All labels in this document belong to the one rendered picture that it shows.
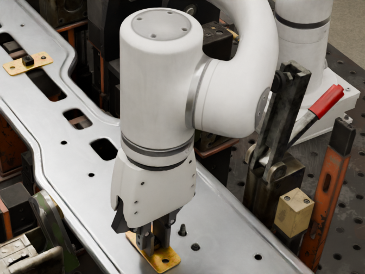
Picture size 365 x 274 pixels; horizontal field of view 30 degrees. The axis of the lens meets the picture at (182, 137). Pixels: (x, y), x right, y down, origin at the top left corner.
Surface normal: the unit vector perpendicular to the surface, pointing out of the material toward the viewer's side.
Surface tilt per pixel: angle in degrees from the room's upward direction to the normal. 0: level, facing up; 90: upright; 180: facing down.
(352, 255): 0
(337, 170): 90
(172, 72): 90
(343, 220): 0
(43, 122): 0
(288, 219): 90
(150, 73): 90
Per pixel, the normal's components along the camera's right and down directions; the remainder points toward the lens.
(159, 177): 0.52, 0.58
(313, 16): 0.15, 0.64
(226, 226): 0.06, -0.75
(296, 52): -0.29, 0.64
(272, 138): -0.79, 0.22
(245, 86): 0.08, -0.11
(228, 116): -0.20, 0.41
